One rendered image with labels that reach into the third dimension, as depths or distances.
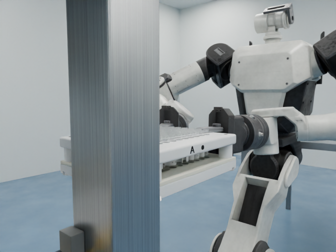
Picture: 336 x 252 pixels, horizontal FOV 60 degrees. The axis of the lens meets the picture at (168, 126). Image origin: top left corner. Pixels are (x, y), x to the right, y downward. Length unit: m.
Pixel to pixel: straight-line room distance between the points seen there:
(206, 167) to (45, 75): 4.05
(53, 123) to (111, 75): 4.28
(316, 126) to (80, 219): 0.63
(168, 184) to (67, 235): 0.19
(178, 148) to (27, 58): 4.02
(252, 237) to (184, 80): 0.60
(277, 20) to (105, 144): 0.93
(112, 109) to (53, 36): 4.36
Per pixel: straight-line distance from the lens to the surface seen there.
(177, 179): 0.45
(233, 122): 0.65
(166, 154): 0.42
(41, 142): 4.46
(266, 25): 1.11
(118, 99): 0.24
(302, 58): 1.01
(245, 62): 1.05
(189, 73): 1.15
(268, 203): 1.01
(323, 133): 0.80
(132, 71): 0.25
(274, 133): 0.79
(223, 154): 0.58
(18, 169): 4.39
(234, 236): 1.00
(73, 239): 0.29
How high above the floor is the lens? 1.10
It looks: 6 degrees down
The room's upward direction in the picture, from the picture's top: straight up
